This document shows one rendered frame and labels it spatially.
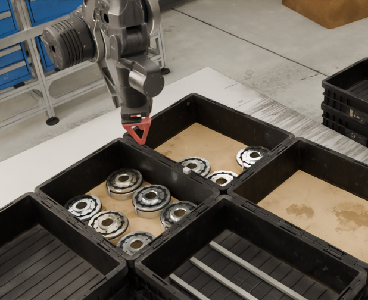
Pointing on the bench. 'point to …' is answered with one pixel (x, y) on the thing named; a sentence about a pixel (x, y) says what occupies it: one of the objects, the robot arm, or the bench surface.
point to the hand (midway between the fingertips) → (142, 133)
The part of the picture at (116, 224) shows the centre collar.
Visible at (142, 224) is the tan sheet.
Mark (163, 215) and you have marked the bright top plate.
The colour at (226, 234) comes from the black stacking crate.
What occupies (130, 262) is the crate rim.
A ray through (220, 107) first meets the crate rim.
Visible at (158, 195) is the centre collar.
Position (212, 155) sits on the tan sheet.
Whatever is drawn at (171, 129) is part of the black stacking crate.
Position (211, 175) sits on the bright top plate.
